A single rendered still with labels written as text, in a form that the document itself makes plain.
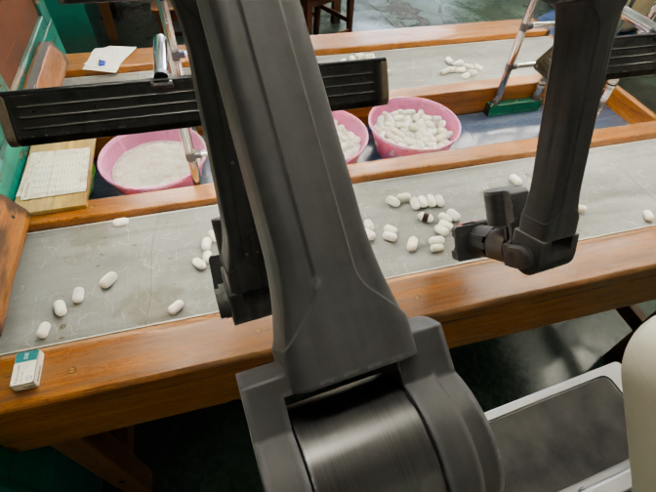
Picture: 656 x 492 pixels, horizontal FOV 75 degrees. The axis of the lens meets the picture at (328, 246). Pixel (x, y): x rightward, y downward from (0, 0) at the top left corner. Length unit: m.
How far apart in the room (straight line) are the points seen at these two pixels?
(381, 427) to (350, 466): 0.02
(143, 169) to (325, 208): 1.04
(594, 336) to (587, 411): 1.49
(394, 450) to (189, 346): 0.64
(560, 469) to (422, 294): 0.47
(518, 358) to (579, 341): 0.27
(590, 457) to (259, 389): 0.38
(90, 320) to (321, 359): 0.77
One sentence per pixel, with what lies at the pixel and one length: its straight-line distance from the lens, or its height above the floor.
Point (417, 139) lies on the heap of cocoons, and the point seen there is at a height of 0.73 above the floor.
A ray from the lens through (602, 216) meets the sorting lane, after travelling 1.25.
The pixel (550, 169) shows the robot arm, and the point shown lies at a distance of 0.65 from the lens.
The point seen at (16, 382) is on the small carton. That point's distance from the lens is 0.87.
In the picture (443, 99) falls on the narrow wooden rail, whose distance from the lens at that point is 1.49.
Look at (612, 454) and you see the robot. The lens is 0.53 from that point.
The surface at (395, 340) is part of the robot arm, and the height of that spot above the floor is 1.29.
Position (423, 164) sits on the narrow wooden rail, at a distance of 1.16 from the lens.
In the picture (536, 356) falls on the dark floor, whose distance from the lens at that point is 1.84.
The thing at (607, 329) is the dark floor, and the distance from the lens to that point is 2.06.
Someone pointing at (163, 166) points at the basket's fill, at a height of 0.73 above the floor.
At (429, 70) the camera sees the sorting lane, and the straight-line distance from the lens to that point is 1.65.
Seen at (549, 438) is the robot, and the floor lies 1.04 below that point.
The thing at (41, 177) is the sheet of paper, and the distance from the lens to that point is 1.22.
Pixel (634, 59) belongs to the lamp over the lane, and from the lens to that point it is 1.13.
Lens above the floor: 1.46
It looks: 50 degrees down
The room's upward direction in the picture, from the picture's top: 3 degrees clockwise
